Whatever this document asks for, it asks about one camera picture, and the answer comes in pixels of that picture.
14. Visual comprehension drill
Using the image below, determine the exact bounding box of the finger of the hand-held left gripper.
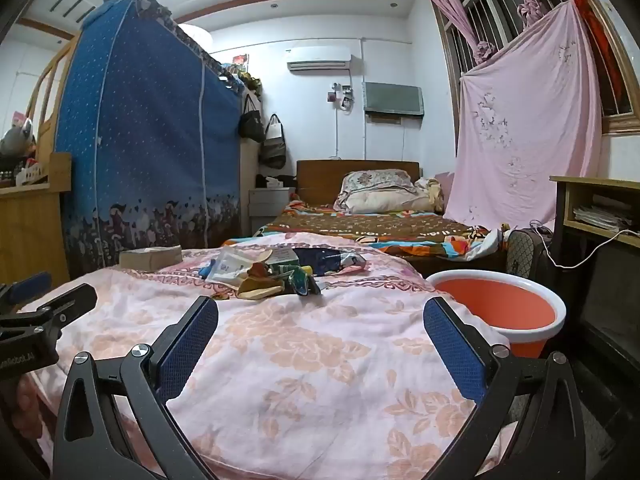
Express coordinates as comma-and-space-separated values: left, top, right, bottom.
0, 282, 98, 341
0, 271, 53, 311

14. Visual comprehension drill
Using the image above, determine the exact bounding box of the pink curtain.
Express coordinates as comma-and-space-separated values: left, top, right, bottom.
419, 0, 551, 67

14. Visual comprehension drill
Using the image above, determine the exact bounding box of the white green wrapper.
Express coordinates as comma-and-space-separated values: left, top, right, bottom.
270, 260, 322, 297

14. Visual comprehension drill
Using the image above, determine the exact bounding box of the stack of papers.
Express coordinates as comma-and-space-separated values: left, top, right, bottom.
572, 203, 637, 234

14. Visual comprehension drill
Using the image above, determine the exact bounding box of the red cloth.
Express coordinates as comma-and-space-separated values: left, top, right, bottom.
572, 0, 623, 107

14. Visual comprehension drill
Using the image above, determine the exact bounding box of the black handbag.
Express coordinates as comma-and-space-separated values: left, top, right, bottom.
237, 94, 266, 144

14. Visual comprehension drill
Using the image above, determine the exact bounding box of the white nightstand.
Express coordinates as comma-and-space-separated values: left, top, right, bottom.
248, 187, 296, 234

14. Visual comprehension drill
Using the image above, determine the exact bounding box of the dark clothes pile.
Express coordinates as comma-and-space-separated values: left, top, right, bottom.
255, 174, 298, 191

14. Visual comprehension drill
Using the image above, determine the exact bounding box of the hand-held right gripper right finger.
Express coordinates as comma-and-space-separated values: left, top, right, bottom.
423, 296, 587, 480

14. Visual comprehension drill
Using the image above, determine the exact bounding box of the pink floral blanket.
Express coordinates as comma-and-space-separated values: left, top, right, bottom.
20, 232, 511, 480

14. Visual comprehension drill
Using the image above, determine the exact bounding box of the wall socket with plugs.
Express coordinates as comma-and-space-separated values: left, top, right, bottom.
325, 82, 354, 112

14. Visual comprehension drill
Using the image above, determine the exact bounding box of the white round lampshade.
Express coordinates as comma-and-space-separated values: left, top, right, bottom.
177, 22, 214, 56

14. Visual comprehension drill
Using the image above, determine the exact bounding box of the small white printed wrapper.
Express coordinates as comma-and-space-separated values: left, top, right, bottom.
260, 245, 301, 266

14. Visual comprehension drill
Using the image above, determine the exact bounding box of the white cable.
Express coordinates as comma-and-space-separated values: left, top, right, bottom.
529, 220, 640, 269

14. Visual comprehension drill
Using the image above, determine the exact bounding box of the white packet with blue print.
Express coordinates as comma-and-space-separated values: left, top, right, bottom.
205, 247, 271, 289

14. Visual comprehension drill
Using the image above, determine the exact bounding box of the checked pattern suitcase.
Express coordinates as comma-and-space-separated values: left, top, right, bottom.
502, 227, 560, 307

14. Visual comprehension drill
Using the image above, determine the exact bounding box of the orange bucket with white rim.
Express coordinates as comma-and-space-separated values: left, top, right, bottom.
425, 270, 567, 359

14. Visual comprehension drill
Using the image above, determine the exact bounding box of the wooden desk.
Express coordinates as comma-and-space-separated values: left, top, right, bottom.
549, 175, 640, 361

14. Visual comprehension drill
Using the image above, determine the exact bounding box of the floral pillow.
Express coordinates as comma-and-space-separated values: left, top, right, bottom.
334, 169, 426, 214

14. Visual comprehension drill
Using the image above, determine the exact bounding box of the clutter on wardrobe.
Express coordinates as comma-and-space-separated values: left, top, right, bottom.
217, 52, 263, 98

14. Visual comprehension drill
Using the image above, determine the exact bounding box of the cloth covered wall television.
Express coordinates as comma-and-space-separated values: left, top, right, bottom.
362, 81, 425, 118

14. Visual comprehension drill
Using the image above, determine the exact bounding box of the grey plush toy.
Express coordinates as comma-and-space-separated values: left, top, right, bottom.
0, 117, 38, 157

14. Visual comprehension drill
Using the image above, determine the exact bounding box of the cardboard box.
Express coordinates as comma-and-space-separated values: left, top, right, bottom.
119, 246, 183, 269

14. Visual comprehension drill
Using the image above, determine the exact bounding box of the colourful cartoon blanket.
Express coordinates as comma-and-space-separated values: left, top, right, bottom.
252, 200, 506, 262

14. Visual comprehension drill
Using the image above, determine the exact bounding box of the blue fabric wardrobe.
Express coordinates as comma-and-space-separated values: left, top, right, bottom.
54, 0, 251, 281

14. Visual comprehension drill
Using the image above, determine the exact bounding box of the white air conditioner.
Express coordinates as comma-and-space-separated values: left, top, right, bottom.
286, 46, 352, 72

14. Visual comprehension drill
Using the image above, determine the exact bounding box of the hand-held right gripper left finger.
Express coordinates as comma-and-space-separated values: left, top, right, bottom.
52, 296, 220, 480

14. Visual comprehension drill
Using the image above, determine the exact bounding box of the yellow cloth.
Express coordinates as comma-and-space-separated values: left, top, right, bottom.
415, 177, 447, 212

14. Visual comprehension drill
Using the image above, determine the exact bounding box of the wooden dresser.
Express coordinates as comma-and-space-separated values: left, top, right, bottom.
0, 35, 76, 288

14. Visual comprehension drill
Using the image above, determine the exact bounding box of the wooden bed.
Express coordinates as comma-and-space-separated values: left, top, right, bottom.
250, 160, 506, 271

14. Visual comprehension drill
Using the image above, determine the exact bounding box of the grey handbag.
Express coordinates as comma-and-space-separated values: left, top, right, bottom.
257, 114, 288, 170

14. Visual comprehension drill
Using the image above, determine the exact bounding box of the pink hanging sheet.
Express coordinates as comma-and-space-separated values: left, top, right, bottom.
444, 0, 608, 235

